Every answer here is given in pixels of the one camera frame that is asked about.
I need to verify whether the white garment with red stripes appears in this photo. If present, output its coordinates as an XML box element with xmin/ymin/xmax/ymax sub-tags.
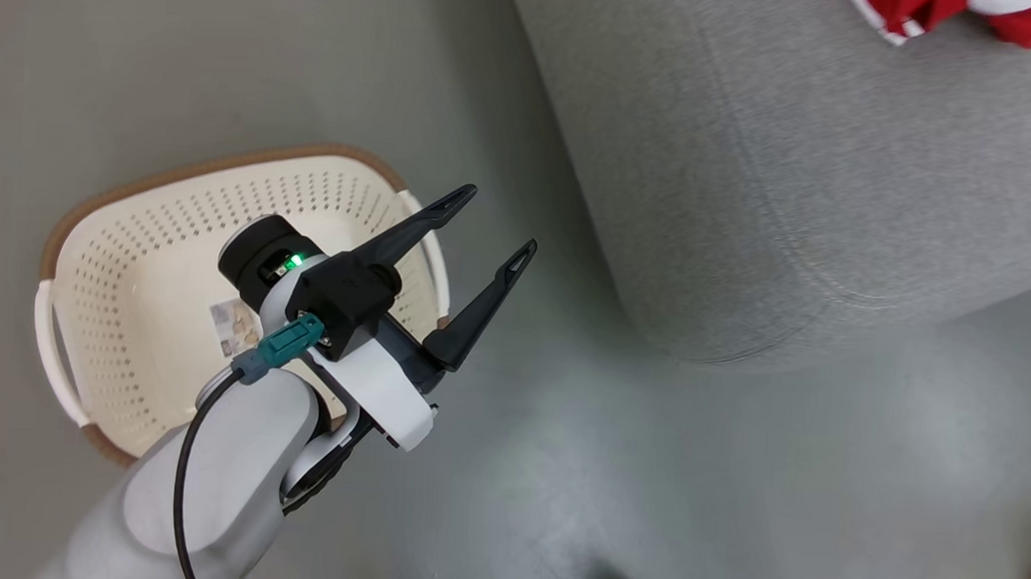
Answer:
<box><xmin>844</xmin><ymin>0</ymin><xmax>966</xmax><ymax>50</ymax></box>

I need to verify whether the cream perforated plastic laundry basket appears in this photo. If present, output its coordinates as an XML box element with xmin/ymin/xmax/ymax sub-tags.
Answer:
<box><xmin>28</xmin><ymin>132</ymin><xmax>460</xmax><ymax>483</ymax></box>

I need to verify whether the teal cable connector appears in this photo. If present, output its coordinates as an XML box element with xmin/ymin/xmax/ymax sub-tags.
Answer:
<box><xmin>231</xmin><ymin>310</ymin><xmax>326</xmax><ymax>388</ymax></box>

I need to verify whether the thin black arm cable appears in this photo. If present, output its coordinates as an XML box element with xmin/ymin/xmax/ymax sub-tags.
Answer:
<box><xmin>170</xmin><ymin>366</ymin><xmax>248</xmax><ymax>579</ymax></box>

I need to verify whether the grey fabric sofa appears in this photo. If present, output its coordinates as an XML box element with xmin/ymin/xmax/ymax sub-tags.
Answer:
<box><xmin>489</xmin><ymin>0</ymin><xmax>1031</xmax><ymax>381</ymax></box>

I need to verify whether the printed basket sticker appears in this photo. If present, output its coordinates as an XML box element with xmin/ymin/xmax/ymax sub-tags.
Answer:
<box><xmin>208</xmin><ymin>298</ymin><xmax>265</xmax><ymax>359</ymax></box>

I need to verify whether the white and grey left gripper body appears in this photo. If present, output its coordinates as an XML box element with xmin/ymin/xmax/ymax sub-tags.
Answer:
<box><xmin>300</xmin><ymin>314</ymin><xmax>446</xmax><ymax>453</ymax></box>

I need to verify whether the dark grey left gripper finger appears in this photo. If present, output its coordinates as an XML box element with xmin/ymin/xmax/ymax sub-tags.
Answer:
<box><xmin>422</xmin><ymin>235</ymin><xmax>539</xmax><ymax>377</ymax></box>
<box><xmin>349</xmin><ymin>179</ymin><xmax>479</xmax><ymax>273</ymax></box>

